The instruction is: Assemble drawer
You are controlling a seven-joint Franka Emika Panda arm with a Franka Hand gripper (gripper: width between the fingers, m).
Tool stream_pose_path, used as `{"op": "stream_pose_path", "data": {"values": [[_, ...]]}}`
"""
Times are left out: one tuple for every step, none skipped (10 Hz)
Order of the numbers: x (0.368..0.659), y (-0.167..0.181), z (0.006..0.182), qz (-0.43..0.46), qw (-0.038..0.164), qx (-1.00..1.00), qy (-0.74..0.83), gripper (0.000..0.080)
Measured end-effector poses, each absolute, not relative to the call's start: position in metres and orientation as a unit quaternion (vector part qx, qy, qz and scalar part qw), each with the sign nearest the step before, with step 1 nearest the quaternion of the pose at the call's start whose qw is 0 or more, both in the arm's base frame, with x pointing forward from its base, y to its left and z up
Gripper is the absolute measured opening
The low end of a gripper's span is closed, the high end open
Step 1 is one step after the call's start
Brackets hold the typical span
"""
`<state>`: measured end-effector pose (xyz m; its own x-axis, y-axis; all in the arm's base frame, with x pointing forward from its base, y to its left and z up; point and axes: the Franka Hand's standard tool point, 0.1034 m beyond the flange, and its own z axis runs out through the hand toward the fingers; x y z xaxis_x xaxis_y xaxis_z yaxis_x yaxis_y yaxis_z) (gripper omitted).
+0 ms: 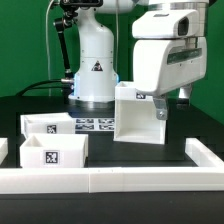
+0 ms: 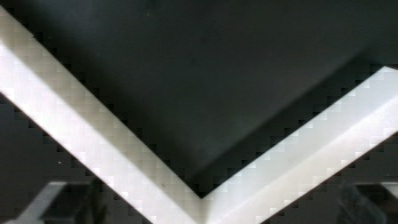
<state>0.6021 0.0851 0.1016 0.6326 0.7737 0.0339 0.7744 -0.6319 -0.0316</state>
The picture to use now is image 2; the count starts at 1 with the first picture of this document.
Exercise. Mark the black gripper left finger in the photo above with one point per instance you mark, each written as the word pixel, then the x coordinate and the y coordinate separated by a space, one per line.
pixel 69 204

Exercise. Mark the white drawer cabinet box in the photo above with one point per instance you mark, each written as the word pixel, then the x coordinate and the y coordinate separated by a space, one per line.
pixel 314 153

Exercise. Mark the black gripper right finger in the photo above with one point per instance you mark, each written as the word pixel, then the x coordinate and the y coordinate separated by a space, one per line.
pixel 369 203

